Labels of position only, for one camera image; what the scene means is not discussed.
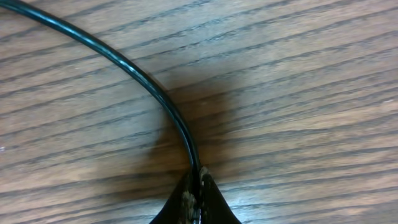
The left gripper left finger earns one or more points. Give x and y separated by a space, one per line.
181 206

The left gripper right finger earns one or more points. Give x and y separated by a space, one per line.
214 208

